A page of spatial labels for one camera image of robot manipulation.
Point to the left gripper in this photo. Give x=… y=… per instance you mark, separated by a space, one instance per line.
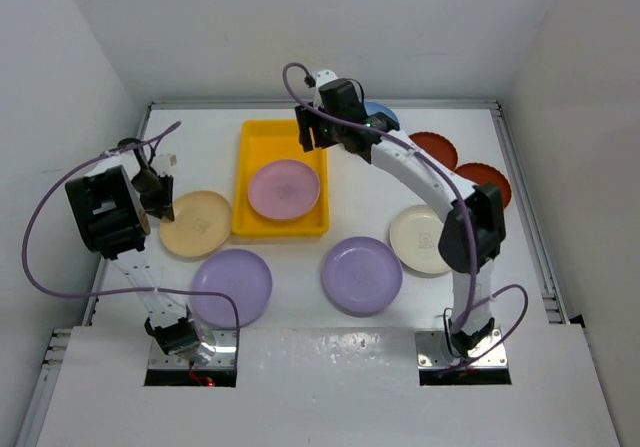
x=161 y=206

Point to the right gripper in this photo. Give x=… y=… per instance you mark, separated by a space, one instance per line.
x=308 y=121

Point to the orange-yellow plate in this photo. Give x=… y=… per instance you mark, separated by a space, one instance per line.
x=202 y=223

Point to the blue plate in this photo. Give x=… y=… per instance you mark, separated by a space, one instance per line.
x=387 y=114

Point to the pink plate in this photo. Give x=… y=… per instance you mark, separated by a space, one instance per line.
x=284 y=190

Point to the purple plate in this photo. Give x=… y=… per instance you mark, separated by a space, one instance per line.
x=361 y=276
x=239 y=274

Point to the red-brown plate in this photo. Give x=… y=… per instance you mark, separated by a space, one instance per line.
x=438 y=147
x=481 y=173

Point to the cream white plate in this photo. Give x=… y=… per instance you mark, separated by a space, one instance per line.
x=414 y=234

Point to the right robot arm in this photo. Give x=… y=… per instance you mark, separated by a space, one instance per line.
x=472 y=215

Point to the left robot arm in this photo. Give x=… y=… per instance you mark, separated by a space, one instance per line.
x=113 y=205

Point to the yellow plastic bin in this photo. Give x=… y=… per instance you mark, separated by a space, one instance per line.
x=265 y=141

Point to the white front cover board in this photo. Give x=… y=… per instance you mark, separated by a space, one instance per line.
x=328 y=388

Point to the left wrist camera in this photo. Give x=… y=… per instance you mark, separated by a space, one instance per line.
x=164 y=164

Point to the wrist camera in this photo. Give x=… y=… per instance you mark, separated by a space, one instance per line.
x=164 y=164
x=322 y=79

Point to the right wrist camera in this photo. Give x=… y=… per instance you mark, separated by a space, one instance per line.
x=322 y=79

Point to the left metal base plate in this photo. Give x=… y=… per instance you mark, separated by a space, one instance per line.
x=215 y=352

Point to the metal base plate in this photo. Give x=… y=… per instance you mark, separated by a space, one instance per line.
x=433 y=352
x=215 y=352

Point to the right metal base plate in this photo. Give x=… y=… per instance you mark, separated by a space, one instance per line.
x=433 y=352

